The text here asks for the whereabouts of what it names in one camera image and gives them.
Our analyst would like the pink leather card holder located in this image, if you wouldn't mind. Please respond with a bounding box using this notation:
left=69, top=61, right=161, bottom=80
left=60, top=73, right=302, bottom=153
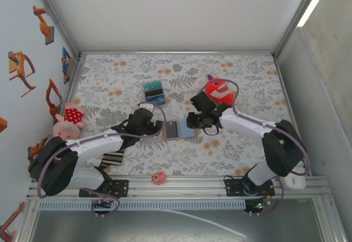
left=161, top=117, right=199, bottom=142

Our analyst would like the dark blue credit card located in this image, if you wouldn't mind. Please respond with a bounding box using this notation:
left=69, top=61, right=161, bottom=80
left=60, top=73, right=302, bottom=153
left=165, top=120, right=179, bottom=140

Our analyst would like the blue striped card packet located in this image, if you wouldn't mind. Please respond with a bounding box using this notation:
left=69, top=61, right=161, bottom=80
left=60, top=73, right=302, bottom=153
left=141, top=81, right=167, bottom=107

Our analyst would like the black credit card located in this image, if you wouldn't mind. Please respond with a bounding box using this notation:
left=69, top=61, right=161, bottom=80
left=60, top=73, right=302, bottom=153
left=145, top=89, right=164, bottom=98

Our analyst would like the teal credit card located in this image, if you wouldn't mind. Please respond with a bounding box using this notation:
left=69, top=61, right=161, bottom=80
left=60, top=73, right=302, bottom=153
left=143, top=81, right=162, bottom=91

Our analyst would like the red dinosaur plush toy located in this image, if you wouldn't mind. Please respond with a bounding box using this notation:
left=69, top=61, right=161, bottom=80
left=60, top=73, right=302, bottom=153
left=206, top=73, right=235, bottom=107

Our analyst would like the floral printed table mat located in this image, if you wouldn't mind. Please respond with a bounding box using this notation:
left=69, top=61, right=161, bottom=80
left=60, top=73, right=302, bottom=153
left=54, top=53, right=306, bottom=177

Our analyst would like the black white striped sock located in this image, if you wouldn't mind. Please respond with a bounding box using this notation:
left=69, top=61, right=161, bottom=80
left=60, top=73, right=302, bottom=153
left=99, top=150, right=124, bottom=168

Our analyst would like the pink donut toy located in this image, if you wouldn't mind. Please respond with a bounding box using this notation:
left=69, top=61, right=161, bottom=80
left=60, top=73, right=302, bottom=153
left=152, top=171, right=167, bottom=185

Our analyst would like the pink pig plush toy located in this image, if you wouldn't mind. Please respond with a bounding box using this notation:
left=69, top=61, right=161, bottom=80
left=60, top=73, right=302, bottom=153
left=53, top=101, right=87, bottom=141

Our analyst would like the thin white tube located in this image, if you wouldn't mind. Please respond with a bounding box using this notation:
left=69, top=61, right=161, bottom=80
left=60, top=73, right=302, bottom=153
left=153, top=210, right=248, bottom=239

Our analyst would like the white square alarm clock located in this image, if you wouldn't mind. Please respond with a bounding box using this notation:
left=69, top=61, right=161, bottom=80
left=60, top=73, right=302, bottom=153
left=283, top=162, right=306, bottom=190

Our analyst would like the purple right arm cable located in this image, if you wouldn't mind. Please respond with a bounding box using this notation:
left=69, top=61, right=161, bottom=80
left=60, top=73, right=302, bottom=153
left=197, top=79, right=310, bottom=217

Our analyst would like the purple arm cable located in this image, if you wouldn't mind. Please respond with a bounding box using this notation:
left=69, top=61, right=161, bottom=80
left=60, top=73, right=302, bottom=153
left=37, top=103, right=167, bottom=218
left=197, top=79, right=310, bottom=217

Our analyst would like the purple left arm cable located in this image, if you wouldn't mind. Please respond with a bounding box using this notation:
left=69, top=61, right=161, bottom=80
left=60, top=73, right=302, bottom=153
left=37, top=103, right=167, bottom=218

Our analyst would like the aluminium back rail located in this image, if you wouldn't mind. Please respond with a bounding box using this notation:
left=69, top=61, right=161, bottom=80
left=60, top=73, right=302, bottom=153
left=78, top=50, right=276, bottom=56

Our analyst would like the aluminium rail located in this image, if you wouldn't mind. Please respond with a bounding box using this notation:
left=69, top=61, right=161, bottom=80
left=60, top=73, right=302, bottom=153
left=26, top=174, right=332, bottom=200
left=78, top=50, right=276, bottom=56

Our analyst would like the aluminium front rail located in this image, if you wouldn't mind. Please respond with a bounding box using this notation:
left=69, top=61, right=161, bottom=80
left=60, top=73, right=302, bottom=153
left=26, top=174, right=332, bottom=200

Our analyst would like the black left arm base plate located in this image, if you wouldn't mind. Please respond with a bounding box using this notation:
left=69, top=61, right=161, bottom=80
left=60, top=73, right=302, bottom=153
left=79, top=179, right=130, bottom=198

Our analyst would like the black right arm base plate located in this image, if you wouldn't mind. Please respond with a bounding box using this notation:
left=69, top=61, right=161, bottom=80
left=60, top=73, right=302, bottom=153
left=224, top=178, right=276, bottom=197

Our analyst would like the white slotted cable duct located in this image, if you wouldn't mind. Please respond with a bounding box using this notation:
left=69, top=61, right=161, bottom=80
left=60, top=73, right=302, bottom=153
left=37, top=200, right=246, bottom=211

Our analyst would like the blue orange wall sticker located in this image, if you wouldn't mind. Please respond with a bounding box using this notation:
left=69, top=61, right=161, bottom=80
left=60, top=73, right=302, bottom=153
left=60, top=46, right=74, bottom=85

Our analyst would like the aluminium frame post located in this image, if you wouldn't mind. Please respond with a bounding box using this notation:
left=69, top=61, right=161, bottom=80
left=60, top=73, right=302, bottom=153
left=29, top=0, right=82, bottom=58
left=273, top=0, right=327, bottom=58

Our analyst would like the orange machine frame wall sticker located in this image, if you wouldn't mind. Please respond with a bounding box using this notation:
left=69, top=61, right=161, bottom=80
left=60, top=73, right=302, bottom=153
left=7, top=51, right=37, bottom=98

